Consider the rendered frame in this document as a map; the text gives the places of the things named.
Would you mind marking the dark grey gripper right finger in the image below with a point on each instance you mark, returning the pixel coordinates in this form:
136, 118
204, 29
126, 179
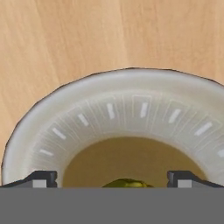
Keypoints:
180, 176

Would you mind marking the white plate with tan centre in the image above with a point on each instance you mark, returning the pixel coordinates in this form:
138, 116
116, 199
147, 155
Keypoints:
96, 96

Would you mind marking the green lime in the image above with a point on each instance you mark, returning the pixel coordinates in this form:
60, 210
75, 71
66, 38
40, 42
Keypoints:
127, 183

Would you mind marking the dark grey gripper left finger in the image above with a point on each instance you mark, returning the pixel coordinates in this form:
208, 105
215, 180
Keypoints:
43, 176

